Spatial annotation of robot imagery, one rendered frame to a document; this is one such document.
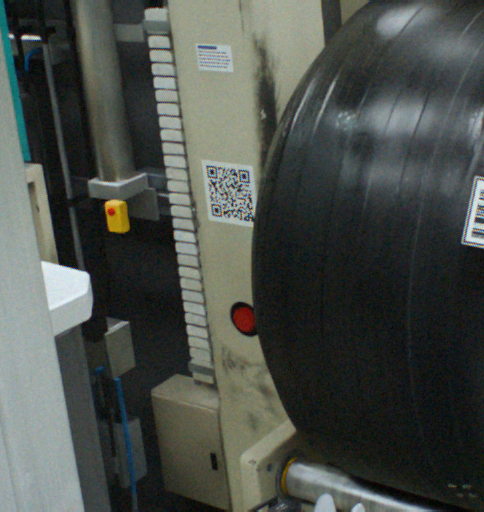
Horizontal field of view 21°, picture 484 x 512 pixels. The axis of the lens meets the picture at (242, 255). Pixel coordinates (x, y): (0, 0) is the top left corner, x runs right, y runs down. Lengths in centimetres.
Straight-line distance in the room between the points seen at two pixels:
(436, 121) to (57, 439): 88
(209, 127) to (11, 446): 119
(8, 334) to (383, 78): 95
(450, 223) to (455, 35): 20
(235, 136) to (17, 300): 117
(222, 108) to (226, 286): 22
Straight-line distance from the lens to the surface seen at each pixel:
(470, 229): 115
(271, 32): 144
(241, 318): 157
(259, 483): 151
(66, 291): 45
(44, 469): 34
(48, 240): 158
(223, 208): 153
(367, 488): 148
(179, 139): 155
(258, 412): 162
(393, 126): 121
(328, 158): 123
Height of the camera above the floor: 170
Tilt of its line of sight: 21 degrees down
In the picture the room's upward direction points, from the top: 7 degrees counter-clockwise
